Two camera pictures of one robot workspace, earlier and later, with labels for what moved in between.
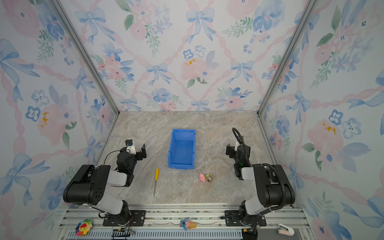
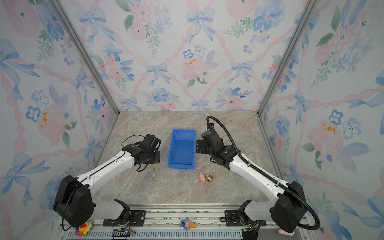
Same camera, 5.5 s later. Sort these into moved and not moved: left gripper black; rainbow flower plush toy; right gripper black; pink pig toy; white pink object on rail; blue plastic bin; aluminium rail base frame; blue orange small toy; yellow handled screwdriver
Moved: yellow handled screwdriver; right gripper black; left gripper black
Not moved: rainbow flower plush toy; pink pig toy; blue plastic bin; blue orange small toy; white pink object on rail; aluminium rail base frame
